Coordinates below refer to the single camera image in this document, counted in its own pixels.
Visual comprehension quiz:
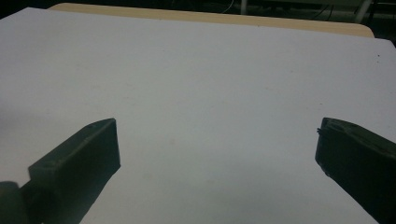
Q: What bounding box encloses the white floor cable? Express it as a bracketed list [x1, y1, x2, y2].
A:
[221, 0, 235, 14]

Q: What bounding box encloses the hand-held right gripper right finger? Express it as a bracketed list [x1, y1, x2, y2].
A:
[314, 117, 396, 224]

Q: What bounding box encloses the white table cover sheet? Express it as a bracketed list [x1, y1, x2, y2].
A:
[0, 7, 396, 224]

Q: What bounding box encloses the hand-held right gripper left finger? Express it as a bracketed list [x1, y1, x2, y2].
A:
[21, 118, 121, 224]

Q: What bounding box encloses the light wooden table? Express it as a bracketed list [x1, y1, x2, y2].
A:
[48, 2, 376, 39]

